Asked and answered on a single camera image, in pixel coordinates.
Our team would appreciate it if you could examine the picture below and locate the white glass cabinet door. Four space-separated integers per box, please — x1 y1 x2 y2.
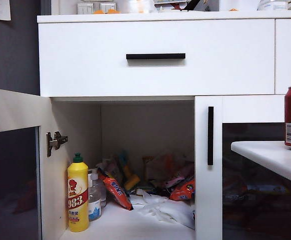
0 86 61 240
194 94 291 240

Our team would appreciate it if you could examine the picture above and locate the white cabinet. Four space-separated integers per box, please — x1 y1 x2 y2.
36 9 291 240

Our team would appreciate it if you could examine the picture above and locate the metal door hinge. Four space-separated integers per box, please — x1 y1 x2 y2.
45 131 69 158

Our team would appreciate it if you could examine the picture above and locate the grey door panel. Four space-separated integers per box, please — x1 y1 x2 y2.
0 0 41 96

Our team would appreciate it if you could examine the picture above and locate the transparent orange package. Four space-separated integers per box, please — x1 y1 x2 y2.
142 153 176 186

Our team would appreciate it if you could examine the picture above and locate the yellow sponge brush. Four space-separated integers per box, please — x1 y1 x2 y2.
119 149 141 191

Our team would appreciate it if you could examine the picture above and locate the pink plastic package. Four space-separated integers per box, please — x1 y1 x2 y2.
165 162 195 188

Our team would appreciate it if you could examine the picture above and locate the orange snack bag blue print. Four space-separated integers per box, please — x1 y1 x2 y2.
97 167 134 211

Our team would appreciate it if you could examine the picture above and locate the red snack packet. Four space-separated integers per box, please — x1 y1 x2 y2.
169 177 196 202

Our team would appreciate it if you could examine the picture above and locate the clear plastic bottle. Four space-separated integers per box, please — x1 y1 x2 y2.
95 174 108 208

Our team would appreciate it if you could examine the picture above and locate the clear pump bottle blue label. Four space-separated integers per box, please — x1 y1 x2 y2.
87 169 103 222

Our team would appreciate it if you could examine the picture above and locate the yellow detergent bottle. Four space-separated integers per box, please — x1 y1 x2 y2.
67 152 90 233

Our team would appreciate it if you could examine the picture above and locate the translucent white plastic bag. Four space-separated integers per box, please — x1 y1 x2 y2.
116 0 158 14

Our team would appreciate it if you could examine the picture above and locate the flat printed box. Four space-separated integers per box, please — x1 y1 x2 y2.
154 0 186 7

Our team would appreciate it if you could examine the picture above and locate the black angular object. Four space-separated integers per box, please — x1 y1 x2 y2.
181 0 220 12

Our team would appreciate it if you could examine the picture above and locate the clear plastic bag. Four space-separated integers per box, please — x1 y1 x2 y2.
257 0 290 11

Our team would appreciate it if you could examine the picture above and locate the black door handle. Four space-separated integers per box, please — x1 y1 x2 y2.
207 106 214 166

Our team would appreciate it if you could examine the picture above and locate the white drawer black handle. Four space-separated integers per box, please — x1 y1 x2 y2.
37 19 276 97

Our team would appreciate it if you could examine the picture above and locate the white wall switch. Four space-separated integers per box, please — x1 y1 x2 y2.
77 2 94 15
99 2 117 13

